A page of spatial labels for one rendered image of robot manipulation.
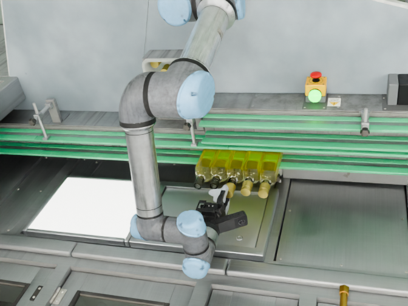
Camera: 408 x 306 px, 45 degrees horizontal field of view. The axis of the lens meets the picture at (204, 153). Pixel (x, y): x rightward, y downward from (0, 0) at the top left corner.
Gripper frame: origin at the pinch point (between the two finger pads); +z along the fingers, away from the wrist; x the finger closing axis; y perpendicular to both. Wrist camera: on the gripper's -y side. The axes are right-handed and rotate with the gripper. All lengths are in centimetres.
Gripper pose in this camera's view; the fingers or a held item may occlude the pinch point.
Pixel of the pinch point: (227, 192)
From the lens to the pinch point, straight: 166.2
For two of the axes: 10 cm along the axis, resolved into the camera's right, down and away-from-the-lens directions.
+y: -9.6, -0.3, 2.9
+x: 1.5, 8.2, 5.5
